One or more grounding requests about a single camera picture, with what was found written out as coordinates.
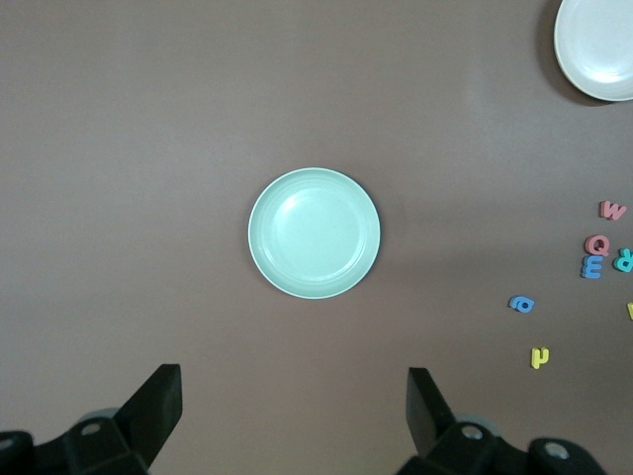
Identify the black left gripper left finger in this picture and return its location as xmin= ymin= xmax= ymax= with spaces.
xmin=0 ymin=363 xmax=184 ymax=475

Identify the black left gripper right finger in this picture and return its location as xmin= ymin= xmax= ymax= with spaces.
xmin=399 ymin=366 xmax=605 ymax=475

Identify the blue lowercase letter a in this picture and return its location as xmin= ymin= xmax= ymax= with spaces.
xmin=508 ymin=294 xmax=537 ymax=315

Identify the blue letter E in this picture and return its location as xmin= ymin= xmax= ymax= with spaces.
xmin=580 ymin=254 xmax=605 ymax=280

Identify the green plate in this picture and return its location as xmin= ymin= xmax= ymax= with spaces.
xmin=247 ymin=166 xmax=383 ymax=301

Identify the beige plate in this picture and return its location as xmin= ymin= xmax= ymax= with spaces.
xmin=553 ymin=0 xmax=633 ymax=103

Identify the brown table cover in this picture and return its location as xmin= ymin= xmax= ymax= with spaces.
xmin=0 ymin=0 xmax=633 ymax=475

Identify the pink letter W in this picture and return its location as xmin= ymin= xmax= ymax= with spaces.
xmin=598 ymin=199 xmax=628 ymax=222

